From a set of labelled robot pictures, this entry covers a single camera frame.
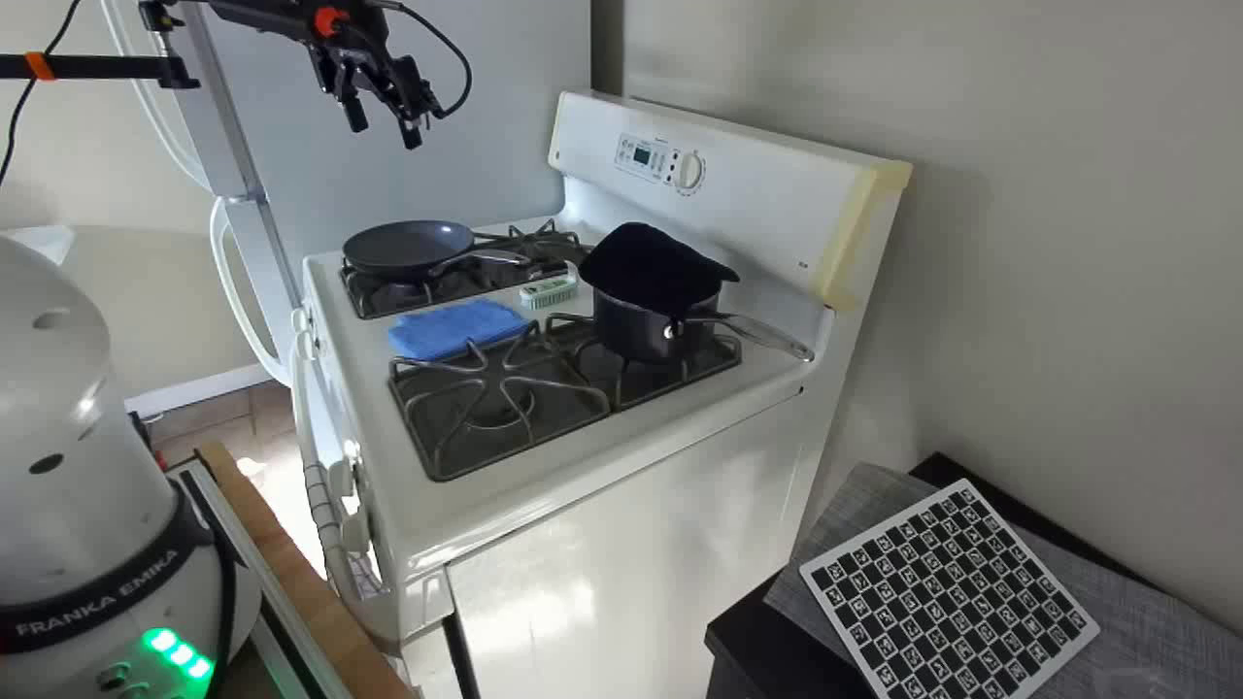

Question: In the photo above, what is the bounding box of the small black saucepan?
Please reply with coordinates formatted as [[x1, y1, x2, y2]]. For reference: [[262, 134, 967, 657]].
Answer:
[[589, 284, 812, 368]]

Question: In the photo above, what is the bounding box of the wooden board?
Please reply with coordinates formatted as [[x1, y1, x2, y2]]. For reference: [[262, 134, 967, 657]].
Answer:
[[189, 439, 418, 699]]

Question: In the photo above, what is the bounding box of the black pole with orange tape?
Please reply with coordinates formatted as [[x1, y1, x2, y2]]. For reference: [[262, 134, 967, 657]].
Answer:
[[0, 50, 206, 92]]

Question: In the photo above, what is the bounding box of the grey mat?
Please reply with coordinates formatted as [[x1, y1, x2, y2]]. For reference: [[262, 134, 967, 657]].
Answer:
[[763, 464, 1243, 699]]

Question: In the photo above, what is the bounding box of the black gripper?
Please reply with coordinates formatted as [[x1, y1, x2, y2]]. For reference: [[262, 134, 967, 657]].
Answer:
[[304, 0, 452, 152]]

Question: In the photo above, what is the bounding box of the small white green box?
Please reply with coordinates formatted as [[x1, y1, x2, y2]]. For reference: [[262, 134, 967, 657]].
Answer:
[[518, 272, 583, 316]]

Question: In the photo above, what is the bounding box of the grey frying pan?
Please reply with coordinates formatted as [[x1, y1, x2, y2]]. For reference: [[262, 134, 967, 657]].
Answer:
[[337, 213, 536, 280]]

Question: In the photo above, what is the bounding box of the black side table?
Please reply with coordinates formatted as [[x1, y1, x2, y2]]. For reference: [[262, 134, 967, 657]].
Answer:
[[704, 450, 1243, 699]]

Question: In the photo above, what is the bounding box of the blue striped towel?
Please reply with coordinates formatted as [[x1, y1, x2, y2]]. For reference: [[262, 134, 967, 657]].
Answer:
[[385, 301, 536, 368]]

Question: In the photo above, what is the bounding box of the white gas stove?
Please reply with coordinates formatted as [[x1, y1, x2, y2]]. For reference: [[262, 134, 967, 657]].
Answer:
[[291, 88, 918, 699]]

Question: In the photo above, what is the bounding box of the large black burner grate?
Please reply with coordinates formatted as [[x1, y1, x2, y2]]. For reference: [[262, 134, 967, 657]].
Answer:
[[385, 312, 745, 486]]

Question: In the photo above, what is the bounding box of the thin black hanging cable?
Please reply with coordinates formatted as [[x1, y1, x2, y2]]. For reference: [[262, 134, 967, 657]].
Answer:
[[0, 0, 87, 187]]

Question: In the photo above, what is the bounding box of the black white calibration board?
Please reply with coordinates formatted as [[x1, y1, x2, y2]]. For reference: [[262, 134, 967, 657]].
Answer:
[[795, 478, 1105, 699]]

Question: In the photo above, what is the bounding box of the white refrigerator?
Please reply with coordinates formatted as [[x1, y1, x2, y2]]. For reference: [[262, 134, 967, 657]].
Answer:
[[100, 0, 600, 391]]

